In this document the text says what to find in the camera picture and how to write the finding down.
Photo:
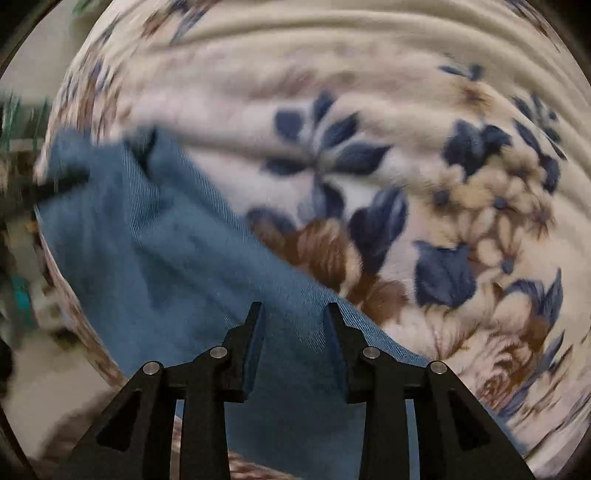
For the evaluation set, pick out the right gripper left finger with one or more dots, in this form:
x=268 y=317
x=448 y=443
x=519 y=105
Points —
x=131 y=439

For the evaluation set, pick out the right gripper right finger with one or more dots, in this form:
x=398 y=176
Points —
x=421 y=422

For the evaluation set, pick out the blue denim jeans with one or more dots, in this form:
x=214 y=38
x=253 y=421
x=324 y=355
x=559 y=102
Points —
x=162 y=268

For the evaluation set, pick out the floral bed blanket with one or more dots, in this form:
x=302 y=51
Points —
x=428 y=161

